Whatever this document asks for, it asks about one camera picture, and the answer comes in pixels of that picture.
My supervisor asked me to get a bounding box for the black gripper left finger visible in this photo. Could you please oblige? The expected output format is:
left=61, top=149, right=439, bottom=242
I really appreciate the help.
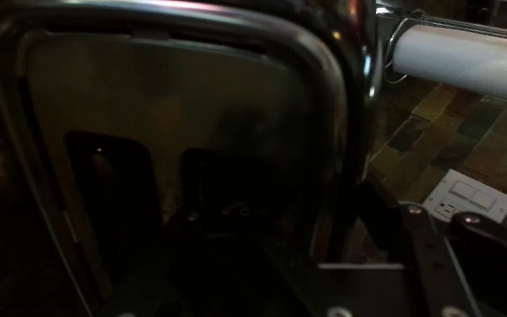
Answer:
left=145, top=202, right=260, bottom=317

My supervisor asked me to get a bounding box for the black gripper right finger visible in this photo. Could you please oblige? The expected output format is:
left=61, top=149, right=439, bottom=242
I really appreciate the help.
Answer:
left=401, top=202, right=507, bottom=317

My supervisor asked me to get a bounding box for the black and silver toaster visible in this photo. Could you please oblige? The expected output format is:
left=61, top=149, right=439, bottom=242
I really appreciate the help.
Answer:
left=0, top=0, right=378, bottom=317

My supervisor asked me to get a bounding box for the white paper towel roll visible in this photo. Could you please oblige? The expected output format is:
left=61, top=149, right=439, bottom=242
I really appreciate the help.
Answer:
left=390, top=22, right=507, bottom=110

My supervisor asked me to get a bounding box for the white switch and outlet plate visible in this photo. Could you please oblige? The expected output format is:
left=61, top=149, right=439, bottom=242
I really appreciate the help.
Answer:
left=420, top=168, right=507, bottom=226

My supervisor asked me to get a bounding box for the wire paper towel holder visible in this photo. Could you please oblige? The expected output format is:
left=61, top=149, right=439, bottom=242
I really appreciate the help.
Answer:
left=378, top=15, right=409, bottom=87

